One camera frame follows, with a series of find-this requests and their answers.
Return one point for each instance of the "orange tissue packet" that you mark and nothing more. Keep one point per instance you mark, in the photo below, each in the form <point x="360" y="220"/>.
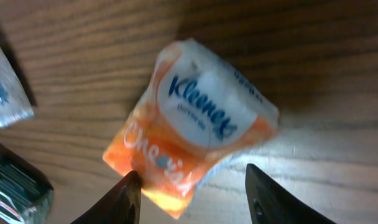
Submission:
<point x="197" y="111"/>

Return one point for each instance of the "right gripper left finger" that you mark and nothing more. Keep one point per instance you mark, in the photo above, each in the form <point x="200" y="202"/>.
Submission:
<point x="120" y="205"/>

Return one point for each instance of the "teal tissue packet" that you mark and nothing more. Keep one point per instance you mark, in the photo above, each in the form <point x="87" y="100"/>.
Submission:
<point x="14" y="103"/>

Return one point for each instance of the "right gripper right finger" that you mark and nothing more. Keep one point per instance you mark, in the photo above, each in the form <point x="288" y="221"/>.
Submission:
<point x="270" y="203"/>

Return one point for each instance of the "dark green balm box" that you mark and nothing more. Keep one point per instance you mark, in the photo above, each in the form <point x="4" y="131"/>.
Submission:
<point x="26" y="195"/>

